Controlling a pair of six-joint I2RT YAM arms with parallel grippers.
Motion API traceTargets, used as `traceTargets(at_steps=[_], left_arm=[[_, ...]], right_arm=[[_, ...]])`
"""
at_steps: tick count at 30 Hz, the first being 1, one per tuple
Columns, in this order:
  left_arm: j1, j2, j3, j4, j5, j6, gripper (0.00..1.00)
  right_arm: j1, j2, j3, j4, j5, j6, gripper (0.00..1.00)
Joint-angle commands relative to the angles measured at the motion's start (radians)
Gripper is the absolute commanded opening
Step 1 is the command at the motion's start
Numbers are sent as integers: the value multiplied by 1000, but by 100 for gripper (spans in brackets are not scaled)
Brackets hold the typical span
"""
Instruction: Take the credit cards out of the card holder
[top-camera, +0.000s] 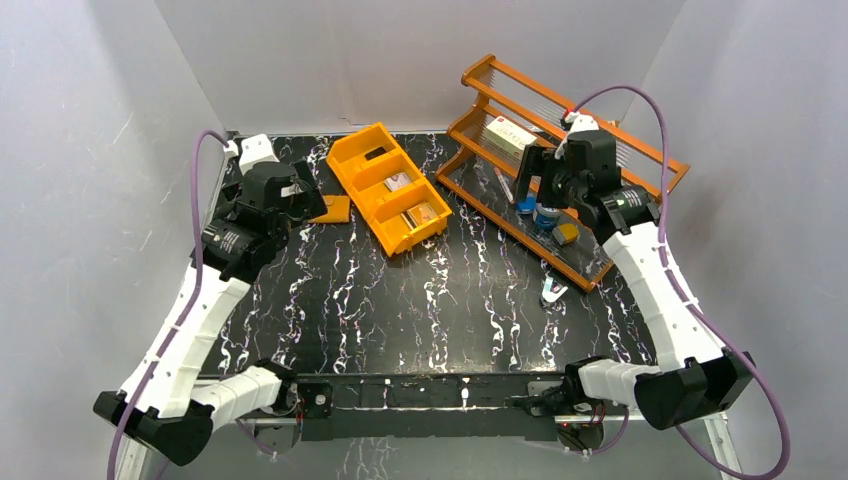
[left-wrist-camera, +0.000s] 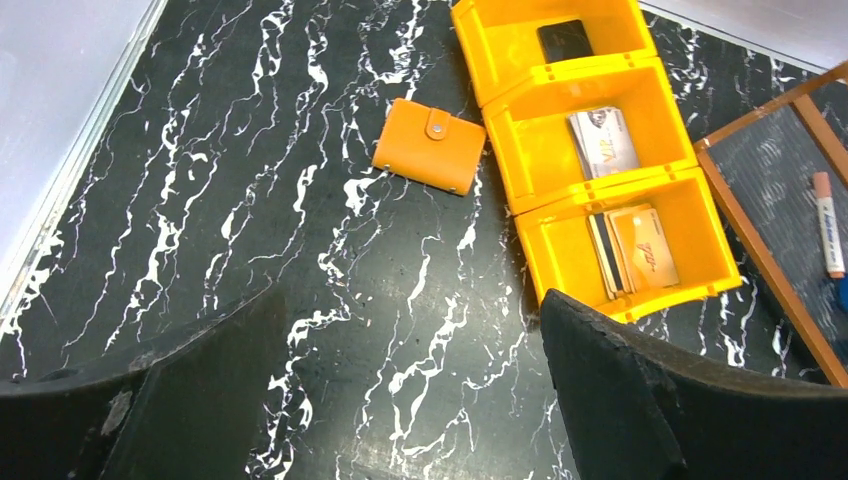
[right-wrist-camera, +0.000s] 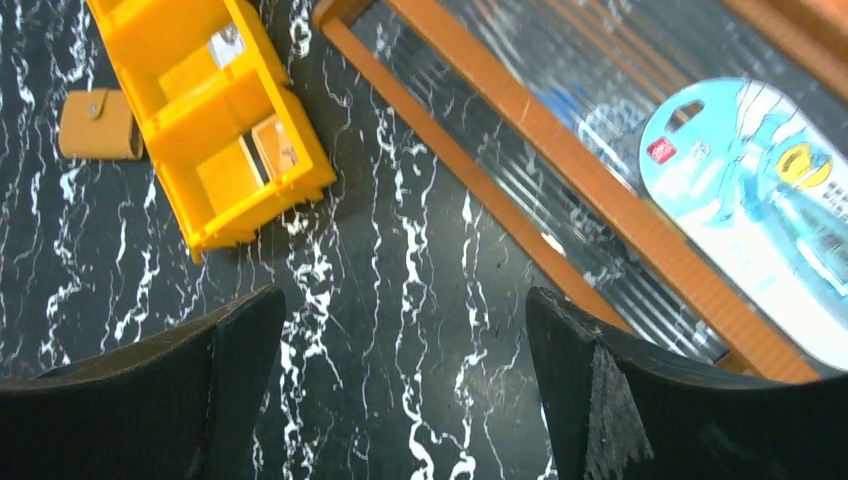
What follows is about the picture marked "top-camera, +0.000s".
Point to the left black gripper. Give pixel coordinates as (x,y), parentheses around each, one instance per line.
(304,198)

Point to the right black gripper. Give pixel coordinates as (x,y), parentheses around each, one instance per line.
(542,168)

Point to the orange wooden shelf rack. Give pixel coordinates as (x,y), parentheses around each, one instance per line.
(502,90)

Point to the orange card holder wallet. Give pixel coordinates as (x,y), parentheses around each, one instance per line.
(338,210)

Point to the orange three-compartment bin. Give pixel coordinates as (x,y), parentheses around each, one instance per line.
(398,203)

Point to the silver card stack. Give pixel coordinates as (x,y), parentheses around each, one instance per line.
(397,181)

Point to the orange card stack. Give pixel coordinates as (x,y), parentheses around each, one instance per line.
(419,215)

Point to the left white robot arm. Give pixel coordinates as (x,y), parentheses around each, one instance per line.
(160,405)

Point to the black card in bin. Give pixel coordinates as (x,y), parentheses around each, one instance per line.
(375,153)

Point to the white pen marker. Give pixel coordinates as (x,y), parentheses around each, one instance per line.
(505,184)

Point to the blue eraser block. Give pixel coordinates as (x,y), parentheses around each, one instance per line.
(526,206)

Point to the white red box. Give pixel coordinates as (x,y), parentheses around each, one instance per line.
(508,137)

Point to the yellow grey sharpener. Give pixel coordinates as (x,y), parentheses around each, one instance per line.
(565,234)

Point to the silver binder clip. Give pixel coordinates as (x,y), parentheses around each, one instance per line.
(552,291)

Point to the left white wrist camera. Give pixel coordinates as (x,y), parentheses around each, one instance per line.
(251,151)

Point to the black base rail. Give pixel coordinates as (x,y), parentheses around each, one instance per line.
(534,406)

